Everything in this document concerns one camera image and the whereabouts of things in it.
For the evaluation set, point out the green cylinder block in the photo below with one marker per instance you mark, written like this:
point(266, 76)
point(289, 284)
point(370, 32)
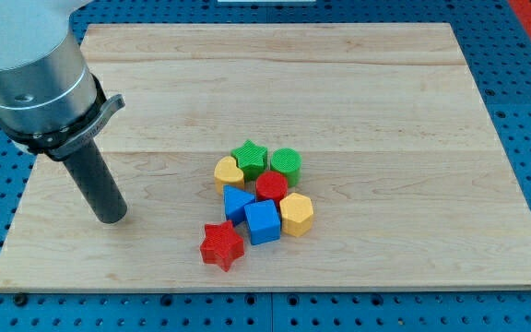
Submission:
point(287, 161)

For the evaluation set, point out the yellow hexagon block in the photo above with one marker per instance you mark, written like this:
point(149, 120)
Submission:
point(297, 214)

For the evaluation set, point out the green star block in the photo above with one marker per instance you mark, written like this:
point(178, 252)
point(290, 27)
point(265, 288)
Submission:
point(251, 159)

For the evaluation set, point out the blue triangle block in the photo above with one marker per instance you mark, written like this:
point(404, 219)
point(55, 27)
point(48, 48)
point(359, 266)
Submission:
point(235, 200)

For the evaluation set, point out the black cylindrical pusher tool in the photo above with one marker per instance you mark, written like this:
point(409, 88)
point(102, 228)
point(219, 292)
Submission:
point(95, 182)

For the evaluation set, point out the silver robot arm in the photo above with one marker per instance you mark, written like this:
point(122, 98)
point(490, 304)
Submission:
point(50, 103)

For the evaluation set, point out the red cylinder block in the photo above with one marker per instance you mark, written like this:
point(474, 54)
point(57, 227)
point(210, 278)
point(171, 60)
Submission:
point(271, 185)

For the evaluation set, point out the yellow heart block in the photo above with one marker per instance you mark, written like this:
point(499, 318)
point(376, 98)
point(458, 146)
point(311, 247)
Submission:
point(227, 172)

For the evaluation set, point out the blue cube block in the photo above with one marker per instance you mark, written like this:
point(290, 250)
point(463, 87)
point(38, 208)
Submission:
point(263, 222)

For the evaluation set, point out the wooden board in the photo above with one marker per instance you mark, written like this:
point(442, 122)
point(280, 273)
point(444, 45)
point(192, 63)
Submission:
point(410, 185)

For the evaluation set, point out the red star block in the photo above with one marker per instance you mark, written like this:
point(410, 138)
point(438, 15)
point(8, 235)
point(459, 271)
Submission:
point(222, 245)

